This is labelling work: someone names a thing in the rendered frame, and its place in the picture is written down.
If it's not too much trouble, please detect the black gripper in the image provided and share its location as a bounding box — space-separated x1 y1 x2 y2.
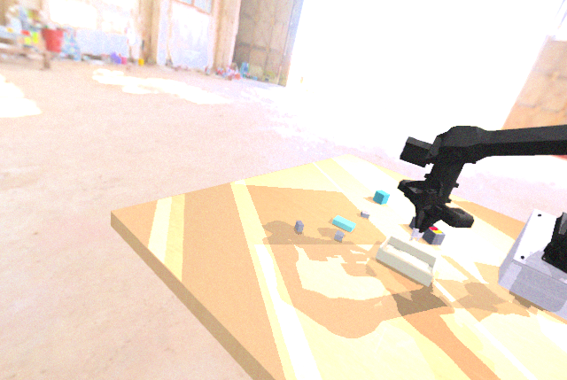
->
397 171 474 233

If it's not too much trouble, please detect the light blue cube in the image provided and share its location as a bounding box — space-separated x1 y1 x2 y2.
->
372 190 390 205

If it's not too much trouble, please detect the light blue block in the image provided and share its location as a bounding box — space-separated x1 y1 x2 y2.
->
332 215 356 232

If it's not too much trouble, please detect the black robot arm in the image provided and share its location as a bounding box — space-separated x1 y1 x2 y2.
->
399 124 567 274

